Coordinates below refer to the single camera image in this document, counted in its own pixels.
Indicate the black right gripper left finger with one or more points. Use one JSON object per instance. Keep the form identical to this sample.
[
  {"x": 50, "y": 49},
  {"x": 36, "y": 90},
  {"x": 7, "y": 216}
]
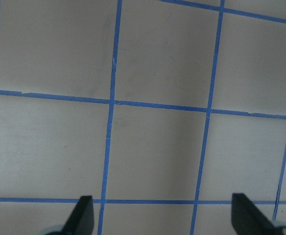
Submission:
[{"x": 81, "y": 220}]

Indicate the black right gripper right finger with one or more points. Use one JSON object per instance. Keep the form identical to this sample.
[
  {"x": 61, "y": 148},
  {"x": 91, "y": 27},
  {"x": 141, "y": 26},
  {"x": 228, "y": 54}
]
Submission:
[{"x": 247, "y": 219}]

